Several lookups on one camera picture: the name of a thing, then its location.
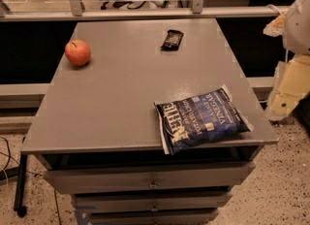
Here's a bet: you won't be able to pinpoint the grey drawer cabinet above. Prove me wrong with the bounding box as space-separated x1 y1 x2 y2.
22 18 277 225

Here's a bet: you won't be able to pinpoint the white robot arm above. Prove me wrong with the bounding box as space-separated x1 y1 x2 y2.
263 0 310 121

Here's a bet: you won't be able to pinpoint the floor cables on left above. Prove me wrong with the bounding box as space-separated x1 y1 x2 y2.
0 136 21 184

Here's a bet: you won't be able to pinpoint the blue Kettle chips bag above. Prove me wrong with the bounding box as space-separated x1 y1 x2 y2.
155 85 254 155

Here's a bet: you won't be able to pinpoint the black wheeled stand leg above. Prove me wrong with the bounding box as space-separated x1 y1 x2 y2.
14 155 27 217

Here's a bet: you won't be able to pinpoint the grey metal railing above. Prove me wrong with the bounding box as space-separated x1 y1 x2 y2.
0 0 295 22

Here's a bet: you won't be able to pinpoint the black snack bar wrapper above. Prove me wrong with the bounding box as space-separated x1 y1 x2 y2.
161 29 184 51

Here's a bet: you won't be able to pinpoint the red apple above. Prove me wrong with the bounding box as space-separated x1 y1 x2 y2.
65 40 91 66

